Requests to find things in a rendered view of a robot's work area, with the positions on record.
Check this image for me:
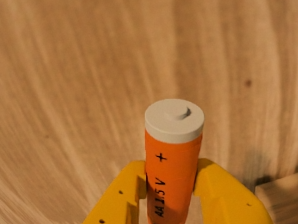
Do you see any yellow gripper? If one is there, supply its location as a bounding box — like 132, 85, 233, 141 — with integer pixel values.
82, 158, 274, 224

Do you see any orange battery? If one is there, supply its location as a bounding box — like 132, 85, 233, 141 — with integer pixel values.
145, 99, 205, 224

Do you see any light wooden drawer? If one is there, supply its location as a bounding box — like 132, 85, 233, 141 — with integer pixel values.
255, 172, 298, 224

